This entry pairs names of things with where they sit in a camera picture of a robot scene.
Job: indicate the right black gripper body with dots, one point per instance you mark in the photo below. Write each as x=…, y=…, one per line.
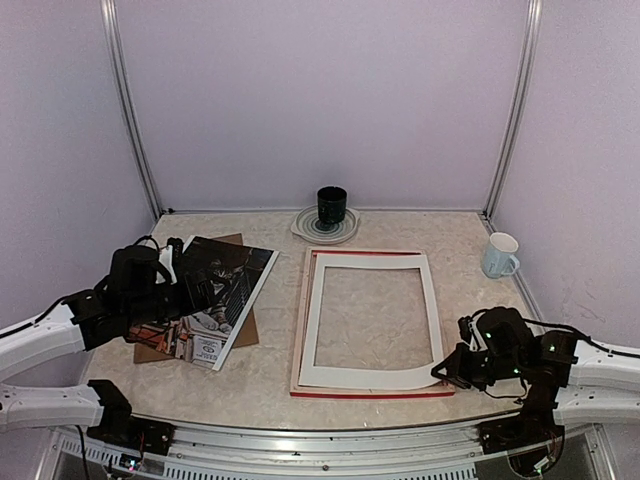
x=480, y=372

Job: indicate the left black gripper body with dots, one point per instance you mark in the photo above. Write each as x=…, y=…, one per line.
x=147, y=308

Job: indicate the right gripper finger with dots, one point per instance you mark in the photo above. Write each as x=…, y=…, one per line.
x=449, y=369
x=459, y=383

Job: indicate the cat photo print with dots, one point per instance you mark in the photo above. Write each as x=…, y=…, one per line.
x=215, y=255

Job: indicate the white photo mat board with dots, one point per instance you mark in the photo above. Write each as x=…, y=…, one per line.
x=373, y=320

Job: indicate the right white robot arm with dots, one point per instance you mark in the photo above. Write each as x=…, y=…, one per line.
x=568, y=378

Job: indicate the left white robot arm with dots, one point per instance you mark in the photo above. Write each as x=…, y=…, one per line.
x=64, y=328

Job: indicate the brown cardboard backing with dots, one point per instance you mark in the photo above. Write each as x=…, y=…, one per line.
x=201, y=337

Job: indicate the light blue mug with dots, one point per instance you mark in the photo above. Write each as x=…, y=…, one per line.
x=500, y=258

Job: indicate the white striped ceramic plate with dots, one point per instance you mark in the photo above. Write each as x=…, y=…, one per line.
x=306, y=225

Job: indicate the dark green cup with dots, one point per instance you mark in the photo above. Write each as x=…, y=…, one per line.
x=331, y=205

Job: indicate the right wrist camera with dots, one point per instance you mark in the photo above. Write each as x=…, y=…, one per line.
x=468, y=333

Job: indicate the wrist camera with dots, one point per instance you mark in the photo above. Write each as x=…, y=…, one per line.
x=468, y=333
x=169, y=258

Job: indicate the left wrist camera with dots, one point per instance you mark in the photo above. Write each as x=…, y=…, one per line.
x=169, y=258

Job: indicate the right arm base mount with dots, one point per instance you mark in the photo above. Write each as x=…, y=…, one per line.
x=531, y=439

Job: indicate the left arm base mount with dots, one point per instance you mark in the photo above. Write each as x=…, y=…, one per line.
x=136, y=433

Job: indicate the aluminium front rail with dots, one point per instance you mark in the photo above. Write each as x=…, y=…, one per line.
x=438, y=451

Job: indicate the right aluminium corner post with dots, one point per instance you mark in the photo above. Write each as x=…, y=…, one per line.
x=517, y=107

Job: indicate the aluminium corner post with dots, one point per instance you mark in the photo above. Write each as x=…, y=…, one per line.
x=117, y=58
x=517, y=107

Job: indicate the left aluminium corner post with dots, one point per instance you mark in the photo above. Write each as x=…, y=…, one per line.
x=117, y=58

